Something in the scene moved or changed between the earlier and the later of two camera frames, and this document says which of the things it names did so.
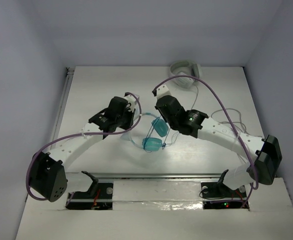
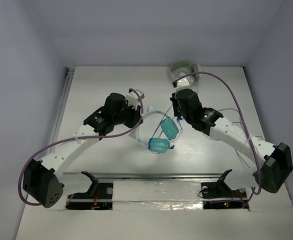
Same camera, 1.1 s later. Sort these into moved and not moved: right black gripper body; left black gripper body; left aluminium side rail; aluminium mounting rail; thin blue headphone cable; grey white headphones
Moved: thin blue headphone cable; right black gripper body
Not moved: left aluminium side rail; grey white headphones; left black gripper body; aluminium mounting rail
